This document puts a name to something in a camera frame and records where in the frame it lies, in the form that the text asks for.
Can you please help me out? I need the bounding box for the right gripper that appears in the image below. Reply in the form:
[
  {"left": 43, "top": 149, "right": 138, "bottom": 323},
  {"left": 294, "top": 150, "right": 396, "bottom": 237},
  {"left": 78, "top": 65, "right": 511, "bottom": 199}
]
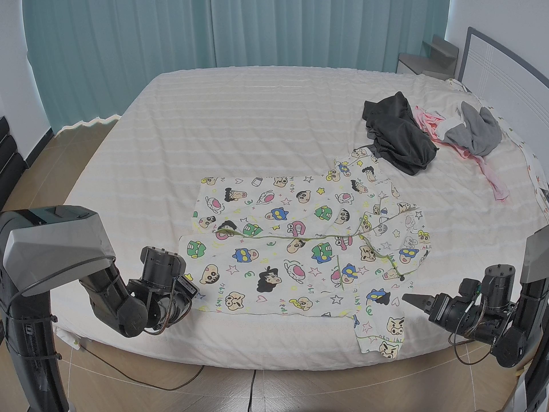
[{"left": 402, "top": 292, "right": 488, "bottom": 342}]

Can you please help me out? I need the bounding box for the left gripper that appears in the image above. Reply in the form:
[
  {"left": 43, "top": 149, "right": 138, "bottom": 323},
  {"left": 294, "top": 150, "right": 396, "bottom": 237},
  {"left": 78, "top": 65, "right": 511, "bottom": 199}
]
[{"left": 161, "top": 273, "right": 201, "bottom": 323}]

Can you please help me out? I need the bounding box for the white printed pyjama top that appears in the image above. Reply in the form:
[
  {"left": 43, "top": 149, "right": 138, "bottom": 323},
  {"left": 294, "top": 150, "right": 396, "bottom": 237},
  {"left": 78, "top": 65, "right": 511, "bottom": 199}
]
[{"left": 178, "top": 146, "right": 431, "bottom": 361}]

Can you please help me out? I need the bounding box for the pink garment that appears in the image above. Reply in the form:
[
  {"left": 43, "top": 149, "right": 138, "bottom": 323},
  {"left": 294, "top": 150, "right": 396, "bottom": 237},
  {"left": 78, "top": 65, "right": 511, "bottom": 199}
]
[{"left": 413, "top": 106, "right": 511, "bottom": 201}]

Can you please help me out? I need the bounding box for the black garment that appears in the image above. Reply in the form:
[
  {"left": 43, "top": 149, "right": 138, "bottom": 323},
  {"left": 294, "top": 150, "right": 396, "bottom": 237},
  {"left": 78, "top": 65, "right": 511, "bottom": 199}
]
[{"left": 362, "top": 91, "right": 438, "bottom": 176}]

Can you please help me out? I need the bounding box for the grey garment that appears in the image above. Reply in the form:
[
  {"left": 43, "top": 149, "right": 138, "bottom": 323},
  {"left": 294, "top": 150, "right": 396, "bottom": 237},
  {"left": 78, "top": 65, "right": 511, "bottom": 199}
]
[{"left": 435, "top": 101, "right": 503, "bottom": 157}]

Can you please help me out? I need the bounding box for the bed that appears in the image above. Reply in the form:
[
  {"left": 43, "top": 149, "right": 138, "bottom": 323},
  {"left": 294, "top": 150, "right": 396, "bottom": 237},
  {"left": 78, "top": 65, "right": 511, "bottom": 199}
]
[{"left": 53, "top": 26, "right": 549, "bottom": 379}]

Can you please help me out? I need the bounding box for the grey bedside table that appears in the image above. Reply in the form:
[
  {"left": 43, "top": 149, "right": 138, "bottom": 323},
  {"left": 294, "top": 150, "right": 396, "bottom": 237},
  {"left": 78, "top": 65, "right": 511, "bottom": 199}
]
[{"left": 395, "top": 34, "right": 460, "bottom": 78}]

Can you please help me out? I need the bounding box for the blue-green curtain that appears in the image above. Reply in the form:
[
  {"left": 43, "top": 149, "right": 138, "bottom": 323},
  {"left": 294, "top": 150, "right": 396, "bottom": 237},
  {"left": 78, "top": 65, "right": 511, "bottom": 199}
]
[{"left": 21, "top": 0, "right": 453, "bottom": 132}]

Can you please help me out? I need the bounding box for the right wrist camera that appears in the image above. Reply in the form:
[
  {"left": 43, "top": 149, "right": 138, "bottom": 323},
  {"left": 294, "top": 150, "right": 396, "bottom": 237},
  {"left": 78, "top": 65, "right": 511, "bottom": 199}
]
[{"left": 458, "top": 278, "right": 484, "bottom": 306}]

